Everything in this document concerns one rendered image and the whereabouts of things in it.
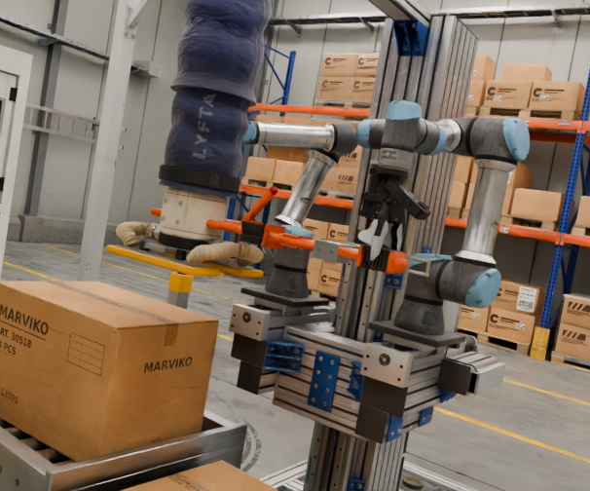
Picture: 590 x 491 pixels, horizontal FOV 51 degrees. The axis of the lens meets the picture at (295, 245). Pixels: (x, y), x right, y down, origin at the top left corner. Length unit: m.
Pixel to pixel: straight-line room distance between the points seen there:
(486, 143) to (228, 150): 0.71
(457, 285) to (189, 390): 0.85
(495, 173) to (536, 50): 8.72
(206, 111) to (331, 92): 8.47
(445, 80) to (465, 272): 0.68
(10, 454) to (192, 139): 0.94
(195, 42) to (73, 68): 10.56
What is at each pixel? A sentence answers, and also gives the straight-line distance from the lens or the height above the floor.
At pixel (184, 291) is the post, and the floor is 0.93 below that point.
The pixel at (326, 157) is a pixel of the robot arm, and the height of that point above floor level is 1.53.
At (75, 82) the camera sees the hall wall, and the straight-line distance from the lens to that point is 12.27.
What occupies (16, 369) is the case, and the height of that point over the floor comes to 0.71.
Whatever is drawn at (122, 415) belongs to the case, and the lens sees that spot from 1.82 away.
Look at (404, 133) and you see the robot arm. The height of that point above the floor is 1.53.
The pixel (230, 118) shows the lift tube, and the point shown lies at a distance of 1.70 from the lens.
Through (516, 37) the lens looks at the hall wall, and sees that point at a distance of 10.66.
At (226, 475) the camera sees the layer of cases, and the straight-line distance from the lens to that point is 1.92.
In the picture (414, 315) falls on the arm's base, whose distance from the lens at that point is 1.86.
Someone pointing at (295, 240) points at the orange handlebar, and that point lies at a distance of 1.52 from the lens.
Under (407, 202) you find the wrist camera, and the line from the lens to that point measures 1.39.
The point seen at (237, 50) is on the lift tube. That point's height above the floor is 1.71.
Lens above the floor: 1.33
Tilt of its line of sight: 3 degrees down
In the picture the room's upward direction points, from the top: 10 degrees clockwise
